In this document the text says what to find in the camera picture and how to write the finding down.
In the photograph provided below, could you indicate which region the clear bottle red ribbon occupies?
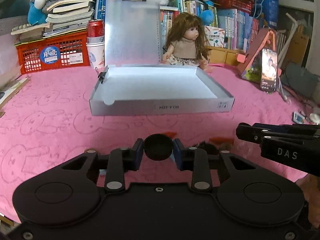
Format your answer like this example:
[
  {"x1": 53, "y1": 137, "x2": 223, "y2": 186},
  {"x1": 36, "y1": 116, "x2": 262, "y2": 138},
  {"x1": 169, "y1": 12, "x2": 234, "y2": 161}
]
[{"x1": 192, "y1": 136, "x2": 251, "y2": 157}]

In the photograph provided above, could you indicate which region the person's right hand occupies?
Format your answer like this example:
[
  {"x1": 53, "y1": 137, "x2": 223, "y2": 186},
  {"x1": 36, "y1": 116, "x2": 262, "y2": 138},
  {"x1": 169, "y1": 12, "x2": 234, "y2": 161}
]
[{"x1": 296, "y1": 174, "x2": 319, "y2": 229}]

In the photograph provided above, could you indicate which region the small white blue gadget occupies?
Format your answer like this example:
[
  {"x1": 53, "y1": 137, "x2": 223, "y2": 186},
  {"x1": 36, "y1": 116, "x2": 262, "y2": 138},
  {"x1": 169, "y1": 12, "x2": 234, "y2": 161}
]
[{"x1": 292, "y1": 111, "x2": 305, "y2": 124}]

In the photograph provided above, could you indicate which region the smartphone with lit screen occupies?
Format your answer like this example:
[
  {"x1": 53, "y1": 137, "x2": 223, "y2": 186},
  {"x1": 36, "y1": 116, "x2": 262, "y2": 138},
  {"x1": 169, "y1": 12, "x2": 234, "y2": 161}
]
[{"x1": 260, "y1": 48, "x2": 278, "y2": 92}]

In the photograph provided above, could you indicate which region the grey cardboard box tray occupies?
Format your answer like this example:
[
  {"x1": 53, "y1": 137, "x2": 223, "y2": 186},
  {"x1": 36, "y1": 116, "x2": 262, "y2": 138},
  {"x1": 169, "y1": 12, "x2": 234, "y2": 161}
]
[{"x1": 89, "y1": 64, "x2": 235, "y2": 116}]

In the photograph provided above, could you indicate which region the wooden drawer box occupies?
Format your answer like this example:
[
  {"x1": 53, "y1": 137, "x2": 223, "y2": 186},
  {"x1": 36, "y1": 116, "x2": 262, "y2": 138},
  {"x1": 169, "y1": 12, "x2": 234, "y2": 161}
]
[{"x1": 207, "y1": 46, "x2": 245, "y2": 66}]

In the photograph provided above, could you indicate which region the black binder clip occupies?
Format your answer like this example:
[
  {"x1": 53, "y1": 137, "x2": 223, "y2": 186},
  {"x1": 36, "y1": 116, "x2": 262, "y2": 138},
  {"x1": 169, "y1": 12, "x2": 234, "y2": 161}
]
[{"x1": 95, "y1": 66, "x2": 109, "y2": 83}]

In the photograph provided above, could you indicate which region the pink blanket with bunnies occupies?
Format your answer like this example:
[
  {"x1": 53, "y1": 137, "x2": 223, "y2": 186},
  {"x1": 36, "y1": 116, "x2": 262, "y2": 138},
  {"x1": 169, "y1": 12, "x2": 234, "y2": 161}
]
[{"x1": 1, "y1": 67, "x2": 302, "y2": 220}]

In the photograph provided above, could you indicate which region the pocket label printer box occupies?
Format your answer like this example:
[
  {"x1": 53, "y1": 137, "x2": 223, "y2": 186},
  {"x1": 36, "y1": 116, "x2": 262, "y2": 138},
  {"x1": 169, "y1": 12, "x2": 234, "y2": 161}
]
[{"x1": 204, "y1": 25, "x2": 225, "y2": 48}]

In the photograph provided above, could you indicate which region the row of upright books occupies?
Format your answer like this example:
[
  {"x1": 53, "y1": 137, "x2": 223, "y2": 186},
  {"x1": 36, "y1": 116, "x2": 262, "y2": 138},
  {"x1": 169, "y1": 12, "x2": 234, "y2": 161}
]
[{"x1": 102, "y1": 0, "x2": 259, "y2": 50}]

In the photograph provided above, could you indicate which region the brown-haired baby doll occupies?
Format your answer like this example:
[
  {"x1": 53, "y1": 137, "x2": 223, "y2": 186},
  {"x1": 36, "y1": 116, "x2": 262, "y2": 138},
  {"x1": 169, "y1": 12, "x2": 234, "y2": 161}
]
[{"x1": 162, "y1": 12, "x2": 209, "y2": 70}]

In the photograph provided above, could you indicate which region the white paper cup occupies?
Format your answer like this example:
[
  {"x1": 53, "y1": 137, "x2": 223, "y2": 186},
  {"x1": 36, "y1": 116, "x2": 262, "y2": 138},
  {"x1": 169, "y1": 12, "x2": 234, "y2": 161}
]
[{"x1": 86, "y1": 36, "x2": 105, "y2": 69}]

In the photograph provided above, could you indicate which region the red plastic crate left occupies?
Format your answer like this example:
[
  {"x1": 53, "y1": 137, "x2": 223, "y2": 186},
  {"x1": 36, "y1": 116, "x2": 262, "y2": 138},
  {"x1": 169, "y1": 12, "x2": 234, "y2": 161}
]
[{"x1": 16, "y1": 30, "x2": 89, "y2": 74}]

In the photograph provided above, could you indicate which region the blue gift bag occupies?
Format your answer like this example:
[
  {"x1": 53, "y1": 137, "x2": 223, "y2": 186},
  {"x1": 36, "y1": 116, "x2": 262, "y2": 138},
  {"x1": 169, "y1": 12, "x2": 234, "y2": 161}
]
[{"x1": 252, "y1": 0, "x2": 279, "y2": 29}]

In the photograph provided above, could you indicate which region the red plastic basket right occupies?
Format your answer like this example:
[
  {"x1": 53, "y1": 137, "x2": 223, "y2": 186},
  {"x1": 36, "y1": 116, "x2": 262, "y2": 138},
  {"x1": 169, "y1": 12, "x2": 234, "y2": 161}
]
[{"x1": 213, "y1": 0, "x2": 253, "y2": 15}]

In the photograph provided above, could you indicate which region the book at left edge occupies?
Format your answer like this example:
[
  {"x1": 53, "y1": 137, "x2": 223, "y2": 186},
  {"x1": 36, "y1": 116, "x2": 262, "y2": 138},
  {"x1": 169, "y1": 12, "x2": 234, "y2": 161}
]
[{"x1": 0, "y1": 77, "x2": 29, "y2": 109}]

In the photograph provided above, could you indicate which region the red soda can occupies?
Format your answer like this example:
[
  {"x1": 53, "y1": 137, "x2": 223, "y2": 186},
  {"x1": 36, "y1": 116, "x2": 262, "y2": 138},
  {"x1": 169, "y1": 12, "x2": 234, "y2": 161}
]
[{"x1": 87, "y1": 20, "x2": 104, "y2": 38}]

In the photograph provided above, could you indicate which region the translucent plastic clipboard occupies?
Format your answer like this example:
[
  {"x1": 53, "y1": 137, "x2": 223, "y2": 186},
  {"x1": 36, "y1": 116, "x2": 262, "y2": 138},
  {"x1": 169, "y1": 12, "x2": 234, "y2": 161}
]
[{"x1": 105, "y1": 0, "x2": 162, "y2": 65}]

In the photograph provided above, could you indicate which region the stack of books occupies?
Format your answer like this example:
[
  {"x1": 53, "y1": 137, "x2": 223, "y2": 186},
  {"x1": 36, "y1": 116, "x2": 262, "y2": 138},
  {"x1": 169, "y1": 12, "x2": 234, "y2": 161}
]
[{"x1": 11, "y1": 0, "x2": 105, "y2": 42}]

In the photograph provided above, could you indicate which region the blue white plush left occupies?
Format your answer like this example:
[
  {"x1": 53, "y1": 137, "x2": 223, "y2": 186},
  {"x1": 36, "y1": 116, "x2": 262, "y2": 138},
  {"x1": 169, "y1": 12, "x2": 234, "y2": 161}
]
[{"x1": 27, "y1": 0, "x2": 48, "y2": 26}]

